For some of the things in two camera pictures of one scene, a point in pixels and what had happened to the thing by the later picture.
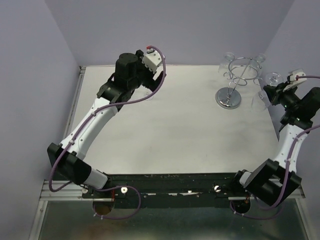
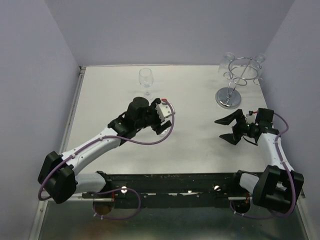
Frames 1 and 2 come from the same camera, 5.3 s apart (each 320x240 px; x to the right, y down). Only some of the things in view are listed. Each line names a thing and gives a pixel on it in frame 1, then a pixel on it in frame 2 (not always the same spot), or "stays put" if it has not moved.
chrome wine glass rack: x=240 y=69 stays put
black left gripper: x=150 y=83 -> x=158 y=127
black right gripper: x=275 y=92 -> x=239 y=115
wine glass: x=226 y=65 stays put
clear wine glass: x=260 y=99 -> x=172 y=119
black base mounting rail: x=171 y=190 stays put
